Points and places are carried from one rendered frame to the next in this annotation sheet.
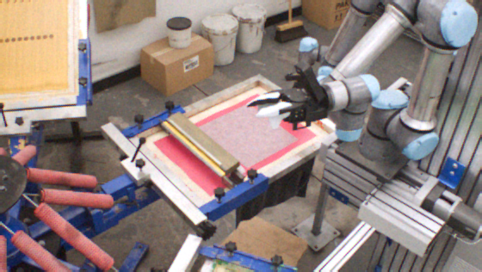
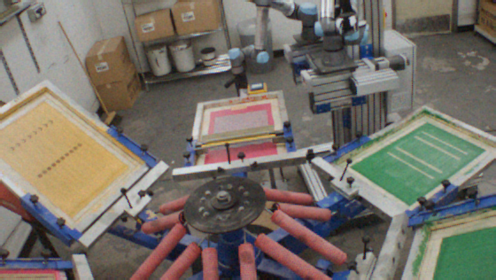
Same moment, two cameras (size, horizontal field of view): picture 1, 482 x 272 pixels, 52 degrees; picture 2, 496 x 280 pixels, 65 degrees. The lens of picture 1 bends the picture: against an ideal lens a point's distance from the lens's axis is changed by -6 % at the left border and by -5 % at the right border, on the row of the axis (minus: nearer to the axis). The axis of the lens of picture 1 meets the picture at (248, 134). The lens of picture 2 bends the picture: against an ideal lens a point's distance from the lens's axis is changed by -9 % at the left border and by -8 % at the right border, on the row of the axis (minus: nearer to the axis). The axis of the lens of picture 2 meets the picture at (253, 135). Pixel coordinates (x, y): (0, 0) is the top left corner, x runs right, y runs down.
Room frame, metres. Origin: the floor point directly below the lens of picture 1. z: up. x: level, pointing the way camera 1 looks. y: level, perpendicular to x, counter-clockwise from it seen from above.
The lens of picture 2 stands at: (0.08, 1.50, 2.27)
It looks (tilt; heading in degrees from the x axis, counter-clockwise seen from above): 32 degrees down; 317
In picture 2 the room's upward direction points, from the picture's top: 11 degrees counter-clockwise
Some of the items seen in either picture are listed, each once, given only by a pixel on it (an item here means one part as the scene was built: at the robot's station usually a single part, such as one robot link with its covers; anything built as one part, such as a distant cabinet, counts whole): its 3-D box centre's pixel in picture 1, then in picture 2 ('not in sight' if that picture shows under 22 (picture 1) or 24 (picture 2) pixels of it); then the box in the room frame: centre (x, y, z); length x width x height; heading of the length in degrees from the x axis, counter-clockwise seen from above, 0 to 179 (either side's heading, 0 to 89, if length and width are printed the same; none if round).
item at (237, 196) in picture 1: (235, 196); (290, 143); (1.38, 0.03, 0.98); 0.30 x 0.05 x 0.07; 133
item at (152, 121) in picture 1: (155, 125); (191, 157); (1.78, 0.41, 0.98); 0.30 x 0.05 x 0.07; 133
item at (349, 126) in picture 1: (347, 116); (347, 27); (1.16, -0.27, 1.56); 0.11 x 0.08 x 0.11; 26
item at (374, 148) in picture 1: (380, 138); (333, 54); (1.38, -0.46, 1.31); 0.15 x 0.15 x 0.10
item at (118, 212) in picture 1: (154, 193); not in sight; (1.45, 0.37, 0.89); 1.24 x 0.06 x 0.06; 133
